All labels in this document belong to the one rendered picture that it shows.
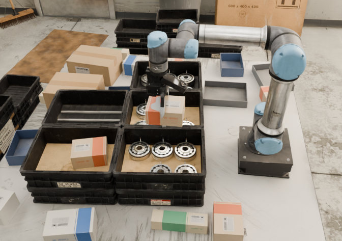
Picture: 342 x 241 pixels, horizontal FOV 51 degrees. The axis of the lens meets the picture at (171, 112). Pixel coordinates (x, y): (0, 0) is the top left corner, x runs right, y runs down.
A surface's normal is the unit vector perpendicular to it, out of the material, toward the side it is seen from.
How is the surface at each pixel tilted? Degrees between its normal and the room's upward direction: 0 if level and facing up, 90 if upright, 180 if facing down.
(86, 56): 0
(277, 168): 90
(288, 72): 84
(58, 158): 0
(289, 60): 84
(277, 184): 0
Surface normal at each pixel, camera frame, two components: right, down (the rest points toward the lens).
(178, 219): -0.02, -0.77
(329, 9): -0.13, 0.64
